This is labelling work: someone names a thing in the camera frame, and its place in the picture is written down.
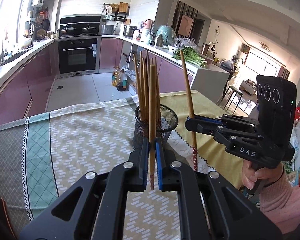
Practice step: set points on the pink kettle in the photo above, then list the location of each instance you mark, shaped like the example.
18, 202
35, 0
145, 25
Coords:
148, 24

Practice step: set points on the black stool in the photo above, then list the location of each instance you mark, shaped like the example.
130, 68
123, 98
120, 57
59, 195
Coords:
232, 90

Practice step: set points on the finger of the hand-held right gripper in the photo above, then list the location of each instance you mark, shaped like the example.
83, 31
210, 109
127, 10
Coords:
207, 118
202, 127

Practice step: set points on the wooden cutting board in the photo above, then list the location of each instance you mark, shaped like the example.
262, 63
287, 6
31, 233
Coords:
123, 7

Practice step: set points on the patterned green beige tablecloth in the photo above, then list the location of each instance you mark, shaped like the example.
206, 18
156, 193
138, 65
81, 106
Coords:
90, 135

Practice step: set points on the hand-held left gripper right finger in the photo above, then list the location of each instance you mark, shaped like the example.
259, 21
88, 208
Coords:
158, 165

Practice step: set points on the silver countertop appliance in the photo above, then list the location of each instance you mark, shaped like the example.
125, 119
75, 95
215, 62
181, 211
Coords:
107, 29

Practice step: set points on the black wall rack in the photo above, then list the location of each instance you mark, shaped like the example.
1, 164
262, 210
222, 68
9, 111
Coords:
115, 17

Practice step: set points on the wooden chopstick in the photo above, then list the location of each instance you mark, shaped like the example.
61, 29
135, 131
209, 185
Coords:
152, 105
187, 87

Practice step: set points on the pink base cabinets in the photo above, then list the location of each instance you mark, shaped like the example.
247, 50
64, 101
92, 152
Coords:
110, 52
20, 85

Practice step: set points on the woven basket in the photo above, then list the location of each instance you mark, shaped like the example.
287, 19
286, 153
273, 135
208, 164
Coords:
41, 33

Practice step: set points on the black stove hood unit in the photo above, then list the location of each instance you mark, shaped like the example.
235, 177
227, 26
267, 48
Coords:
80, 20

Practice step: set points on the person's right hand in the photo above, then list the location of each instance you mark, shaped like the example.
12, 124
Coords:
247, 176

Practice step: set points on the clear plastic bag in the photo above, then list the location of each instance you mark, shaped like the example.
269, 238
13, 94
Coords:
186, 43

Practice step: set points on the bunch of wooden chopsticks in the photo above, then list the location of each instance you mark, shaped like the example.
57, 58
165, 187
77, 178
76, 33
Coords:
143, 85

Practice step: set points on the framed wall art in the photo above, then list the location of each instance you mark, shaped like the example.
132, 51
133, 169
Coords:
185, 25

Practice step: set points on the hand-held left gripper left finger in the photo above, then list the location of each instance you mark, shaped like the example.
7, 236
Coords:
145, 162

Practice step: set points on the black cooking pot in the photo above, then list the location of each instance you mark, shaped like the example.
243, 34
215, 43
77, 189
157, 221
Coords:
90, 30
68, 31

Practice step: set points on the dark plastic bag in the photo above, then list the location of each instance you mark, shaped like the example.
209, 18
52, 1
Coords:
228, 64

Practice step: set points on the steel stock pot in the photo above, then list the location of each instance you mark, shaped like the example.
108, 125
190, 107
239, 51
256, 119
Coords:
130, 31

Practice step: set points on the black frying pan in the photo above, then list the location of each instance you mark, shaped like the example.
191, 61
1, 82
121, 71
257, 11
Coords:
46, 24

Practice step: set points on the black built-in oven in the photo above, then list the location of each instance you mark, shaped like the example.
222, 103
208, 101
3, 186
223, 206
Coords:
77, 55

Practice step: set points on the black mesh utensil holder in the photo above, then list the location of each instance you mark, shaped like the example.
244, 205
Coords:
166, 122

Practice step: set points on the bunch of green vegetables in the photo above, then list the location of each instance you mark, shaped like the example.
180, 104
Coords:
190, 57

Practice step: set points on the kitchen window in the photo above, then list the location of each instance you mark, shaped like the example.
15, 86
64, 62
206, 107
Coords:
7, 17

